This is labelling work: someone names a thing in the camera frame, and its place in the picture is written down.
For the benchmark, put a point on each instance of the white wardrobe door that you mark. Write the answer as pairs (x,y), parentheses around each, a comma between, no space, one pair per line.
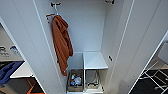
(140,40)
(26,36)

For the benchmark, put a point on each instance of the white wardrobe shelf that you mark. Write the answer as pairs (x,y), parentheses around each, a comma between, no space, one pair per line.
(95,60)

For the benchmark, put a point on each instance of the white wardrobe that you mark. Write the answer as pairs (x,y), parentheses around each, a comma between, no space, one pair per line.
(86,30)

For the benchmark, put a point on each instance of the orange hooded sweatshirt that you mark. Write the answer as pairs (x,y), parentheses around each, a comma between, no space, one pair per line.
(61,43)

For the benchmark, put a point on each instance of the black door hinge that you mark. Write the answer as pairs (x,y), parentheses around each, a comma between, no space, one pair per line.
(110,58)

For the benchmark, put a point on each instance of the white clothes hanger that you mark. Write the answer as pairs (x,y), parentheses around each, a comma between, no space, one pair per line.
(56,11)

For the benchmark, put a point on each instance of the orange and white label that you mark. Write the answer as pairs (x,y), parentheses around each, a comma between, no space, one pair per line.
(50,16)

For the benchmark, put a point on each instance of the flat white board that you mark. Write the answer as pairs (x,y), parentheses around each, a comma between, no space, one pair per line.
(22,70)

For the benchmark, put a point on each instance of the white drying rack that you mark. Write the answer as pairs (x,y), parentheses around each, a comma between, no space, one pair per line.
(155,80)

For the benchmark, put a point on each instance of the blue moulded tray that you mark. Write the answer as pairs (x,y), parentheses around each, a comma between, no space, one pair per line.
(8,71)

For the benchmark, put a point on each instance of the black wall hook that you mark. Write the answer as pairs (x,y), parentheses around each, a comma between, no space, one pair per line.
(109,1)
(55,4)

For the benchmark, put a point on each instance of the orange metal frame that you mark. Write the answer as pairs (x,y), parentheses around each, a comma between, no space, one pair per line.
(33,89)

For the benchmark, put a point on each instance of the blue wall sign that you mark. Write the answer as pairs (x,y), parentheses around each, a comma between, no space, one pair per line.
(15,51)

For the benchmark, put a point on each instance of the dark wall sign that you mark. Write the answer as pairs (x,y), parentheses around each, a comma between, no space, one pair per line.
(3,50)

